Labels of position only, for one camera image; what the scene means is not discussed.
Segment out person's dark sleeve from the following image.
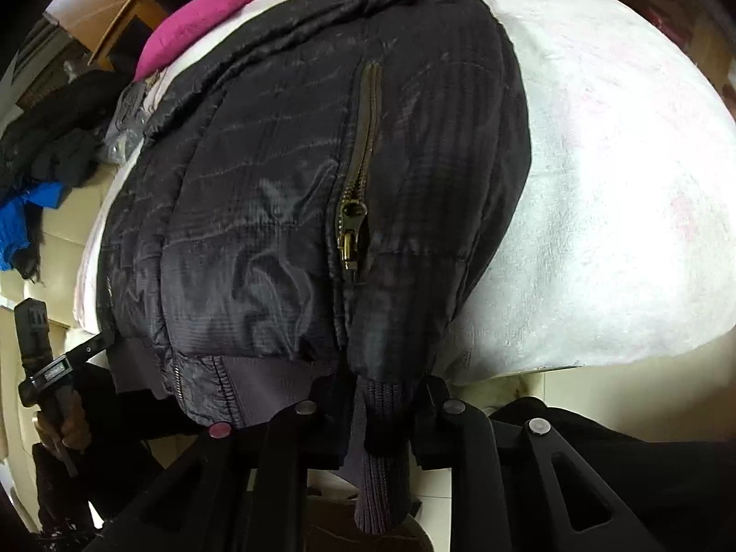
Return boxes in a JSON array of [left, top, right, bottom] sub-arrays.
[[33, 443, 117, 551]]

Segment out magenta pillow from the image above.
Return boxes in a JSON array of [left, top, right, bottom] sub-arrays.
[[135, 0, 253, 81]]

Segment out grey garment in plastic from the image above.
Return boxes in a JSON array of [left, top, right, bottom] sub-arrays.
[[96, 80, 151, 166]]

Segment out black quilted jacket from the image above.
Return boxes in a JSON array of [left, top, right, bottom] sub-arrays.
[[98, 0, 531, 535]]

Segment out person's left hand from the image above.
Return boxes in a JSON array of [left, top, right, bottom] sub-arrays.
[[33, 391, 91, 460]]

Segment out pile of dark clothes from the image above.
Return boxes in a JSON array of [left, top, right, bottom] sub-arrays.
[[0, 67, 125, 283]]

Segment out white bed blanket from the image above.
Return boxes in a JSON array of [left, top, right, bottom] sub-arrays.
[[75, 0, 735, 384]]

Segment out cream leather sofa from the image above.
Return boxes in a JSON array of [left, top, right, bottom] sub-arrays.
[[1, 165, 116, 532]]

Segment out wooden pillar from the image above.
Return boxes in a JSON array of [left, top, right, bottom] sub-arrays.
[[46, 0, 191, 70]]

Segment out blue jacket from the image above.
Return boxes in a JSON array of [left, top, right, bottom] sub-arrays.
[[1, 182, 66, 281]]

